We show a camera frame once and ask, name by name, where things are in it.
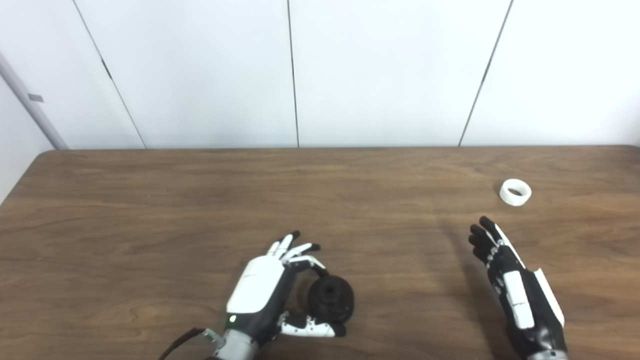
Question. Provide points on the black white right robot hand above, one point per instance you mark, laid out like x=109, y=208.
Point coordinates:
x=532, y=320

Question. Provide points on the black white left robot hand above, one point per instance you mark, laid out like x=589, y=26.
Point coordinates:
x=257, y=285

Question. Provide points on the round black plastic part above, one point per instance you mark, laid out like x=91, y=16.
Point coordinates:
x=337, y=302

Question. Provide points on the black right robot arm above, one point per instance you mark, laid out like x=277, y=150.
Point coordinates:
x=547, y=356

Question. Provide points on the small grey post tag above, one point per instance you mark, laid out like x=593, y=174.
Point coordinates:
x=35, y=98

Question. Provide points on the grey wall corner post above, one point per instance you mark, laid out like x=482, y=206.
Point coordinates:
x=32, y=100

